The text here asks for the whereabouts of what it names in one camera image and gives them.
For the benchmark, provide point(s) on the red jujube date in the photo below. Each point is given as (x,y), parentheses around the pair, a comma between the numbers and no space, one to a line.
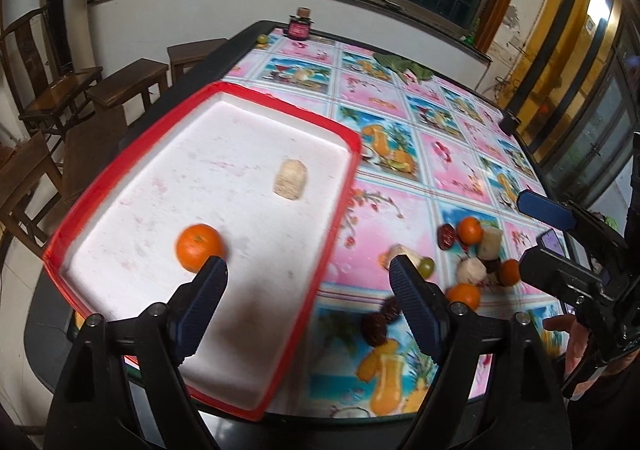
(373,329)
(446,236)
(390,310)

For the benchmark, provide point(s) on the black cup at table edge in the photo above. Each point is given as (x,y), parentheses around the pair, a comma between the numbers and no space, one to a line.
(509,123)

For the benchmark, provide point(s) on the orange mandarin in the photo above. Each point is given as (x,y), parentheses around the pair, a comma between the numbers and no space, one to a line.
(470,231)
(196,244)
(509,273)
(466,293)

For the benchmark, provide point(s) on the person's right hand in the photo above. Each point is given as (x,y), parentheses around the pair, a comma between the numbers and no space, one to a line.
(577,344)

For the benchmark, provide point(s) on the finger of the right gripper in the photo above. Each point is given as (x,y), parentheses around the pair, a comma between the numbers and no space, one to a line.
(545,210)
(549,272)

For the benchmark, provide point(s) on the colourful fruit print tablecloth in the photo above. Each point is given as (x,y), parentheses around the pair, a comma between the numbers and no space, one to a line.
(430,154)

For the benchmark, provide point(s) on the green leafy vegetable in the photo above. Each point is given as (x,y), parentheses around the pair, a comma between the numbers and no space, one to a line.
(405,69)

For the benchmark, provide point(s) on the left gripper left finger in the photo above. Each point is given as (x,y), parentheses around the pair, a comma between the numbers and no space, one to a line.
(194,304)

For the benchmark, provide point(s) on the red rimmed white tray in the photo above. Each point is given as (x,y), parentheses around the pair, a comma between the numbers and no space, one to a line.
(232,172)

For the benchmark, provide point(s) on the pink perfume bottle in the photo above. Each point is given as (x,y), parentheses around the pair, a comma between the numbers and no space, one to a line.
(299,26)

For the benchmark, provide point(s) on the dark wooden armchair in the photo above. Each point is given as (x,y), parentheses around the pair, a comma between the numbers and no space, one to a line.
(49,97)

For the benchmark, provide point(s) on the dark wooden stool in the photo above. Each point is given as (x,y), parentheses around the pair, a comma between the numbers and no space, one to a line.
(134,79)

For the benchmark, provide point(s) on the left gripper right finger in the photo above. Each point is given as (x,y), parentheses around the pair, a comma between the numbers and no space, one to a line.
(422,304)

